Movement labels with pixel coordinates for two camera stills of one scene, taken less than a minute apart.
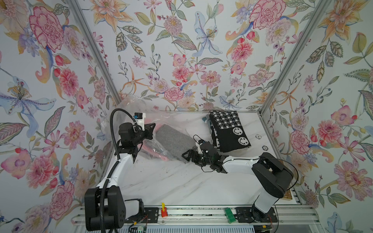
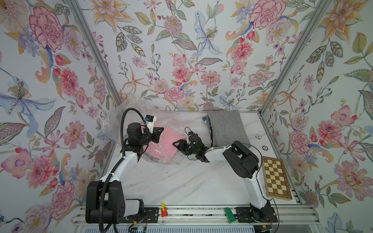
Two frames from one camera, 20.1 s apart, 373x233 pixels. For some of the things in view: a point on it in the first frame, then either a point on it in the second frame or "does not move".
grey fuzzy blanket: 176,142 -> 227,127
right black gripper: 192,152 -> 182,148
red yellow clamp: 164,211 does not move
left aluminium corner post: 95,50 does not move
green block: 229,215 does not move
